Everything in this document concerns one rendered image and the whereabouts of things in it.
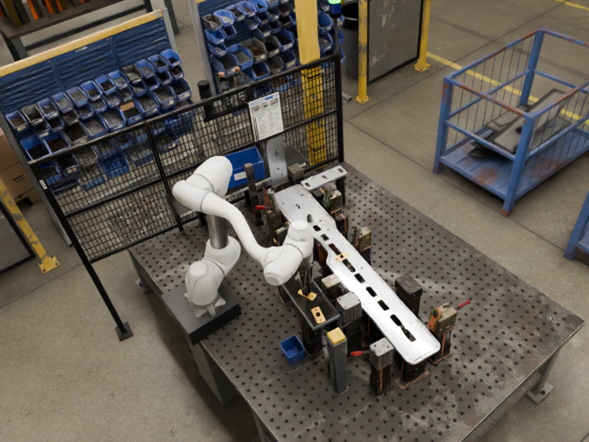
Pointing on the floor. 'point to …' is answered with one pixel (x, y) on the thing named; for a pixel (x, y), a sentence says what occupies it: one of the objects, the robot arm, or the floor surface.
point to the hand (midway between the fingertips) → (306, 288)
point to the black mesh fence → (192, 164)
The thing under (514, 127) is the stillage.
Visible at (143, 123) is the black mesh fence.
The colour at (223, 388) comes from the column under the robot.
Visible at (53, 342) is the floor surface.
